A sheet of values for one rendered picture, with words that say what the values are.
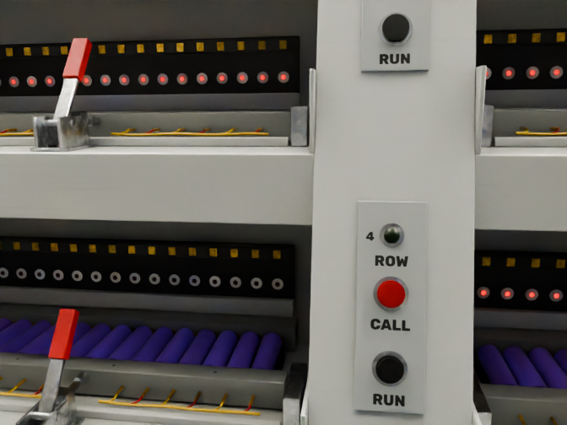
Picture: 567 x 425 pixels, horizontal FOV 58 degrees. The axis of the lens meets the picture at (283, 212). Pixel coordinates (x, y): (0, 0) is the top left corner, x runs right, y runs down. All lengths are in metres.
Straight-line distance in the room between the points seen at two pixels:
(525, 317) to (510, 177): 0.21
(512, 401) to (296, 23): 0.39
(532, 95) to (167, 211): 0.34
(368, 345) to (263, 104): 0.28
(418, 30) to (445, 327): 0.18
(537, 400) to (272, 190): 0.23
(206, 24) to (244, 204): 0.29
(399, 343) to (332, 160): 0.11
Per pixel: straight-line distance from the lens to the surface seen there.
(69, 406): 0.41
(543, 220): 0.33
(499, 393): 0.41
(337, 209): 0.31
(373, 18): 0.33
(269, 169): 0.32
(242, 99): 0.51
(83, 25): 0.63
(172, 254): 0.50
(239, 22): 0.57
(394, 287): 0.30
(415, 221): 0.31
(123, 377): 0.43
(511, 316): 0.50
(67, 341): 0.40
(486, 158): 0.32
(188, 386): 0.41
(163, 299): 0.52
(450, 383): 0.32
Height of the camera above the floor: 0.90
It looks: 3 degrees up
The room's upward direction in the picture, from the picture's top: 2 degrees clockwise
